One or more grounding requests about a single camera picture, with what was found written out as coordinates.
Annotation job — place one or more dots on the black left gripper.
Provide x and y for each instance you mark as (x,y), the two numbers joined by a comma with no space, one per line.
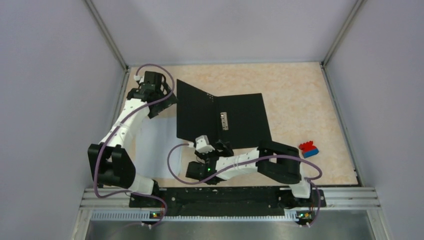
(170,100)

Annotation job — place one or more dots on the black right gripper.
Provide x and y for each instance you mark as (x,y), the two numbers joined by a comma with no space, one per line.
(228,151)

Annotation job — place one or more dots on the metal folder clip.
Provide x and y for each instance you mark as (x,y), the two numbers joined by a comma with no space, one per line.
(224,121)

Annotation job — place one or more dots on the black file folder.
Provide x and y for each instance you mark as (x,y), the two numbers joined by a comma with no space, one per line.
(240,119)

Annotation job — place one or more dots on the white paper stack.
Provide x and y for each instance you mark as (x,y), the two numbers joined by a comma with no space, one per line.
(153,143)

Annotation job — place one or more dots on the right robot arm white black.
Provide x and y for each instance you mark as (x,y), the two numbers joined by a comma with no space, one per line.
(220,164)

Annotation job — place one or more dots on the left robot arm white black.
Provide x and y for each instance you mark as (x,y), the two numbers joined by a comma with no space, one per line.
(109,160)

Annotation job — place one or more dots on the red blue toy block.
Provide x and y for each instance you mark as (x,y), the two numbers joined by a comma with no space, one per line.
(308,149)

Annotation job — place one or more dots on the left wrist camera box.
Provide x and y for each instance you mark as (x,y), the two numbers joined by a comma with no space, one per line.
(153,79)

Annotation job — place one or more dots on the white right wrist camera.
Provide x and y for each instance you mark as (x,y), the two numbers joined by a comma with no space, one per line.
(202,145)

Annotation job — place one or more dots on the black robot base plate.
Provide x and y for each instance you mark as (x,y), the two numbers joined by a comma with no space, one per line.
(248,201)

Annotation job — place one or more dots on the aluminium frame rail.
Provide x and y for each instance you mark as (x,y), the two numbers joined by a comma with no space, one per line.
(117,207)

